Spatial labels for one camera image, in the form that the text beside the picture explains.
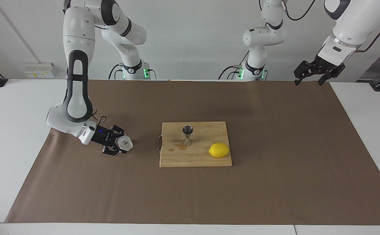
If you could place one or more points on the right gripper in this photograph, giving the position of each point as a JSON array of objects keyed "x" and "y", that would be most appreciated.
[{"x": 102, "y": 135}]

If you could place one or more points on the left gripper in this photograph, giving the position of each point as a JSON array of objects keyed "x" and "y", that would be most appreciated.
[{"x": 324, "y": 64}]

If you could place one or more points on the small clear glass cup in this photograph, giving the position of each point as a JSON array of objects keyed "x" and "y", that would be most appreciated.
[{"x": 125, "y": 143}]

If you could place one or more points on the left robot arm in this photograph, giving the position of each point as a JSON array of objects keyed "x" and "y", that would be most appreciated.
[{"x": 353, "y": 19}]

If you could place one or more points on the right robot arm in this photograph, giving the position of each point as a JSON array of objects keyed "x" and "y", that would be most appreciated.
[{"x": 74, "y": 49}]

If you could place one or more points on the steel jigger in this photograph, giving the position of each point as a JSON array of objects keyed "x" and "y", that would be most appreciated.
[{"x": 187, "y": 130}]

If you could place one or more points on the wooden cutting board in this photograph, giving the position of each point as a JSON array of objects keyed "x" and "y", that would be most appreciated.
[{"x": 196, "y": 156}]

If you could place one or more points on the yellow lemon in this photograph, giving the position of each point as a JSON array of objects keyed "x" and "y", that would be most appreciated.
[{"x": 219, "y": 150}]

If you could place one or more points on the white wall socket box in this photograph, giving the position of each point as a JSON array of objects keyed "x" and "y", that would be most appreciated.
[{"x": 39, "y": 70}]

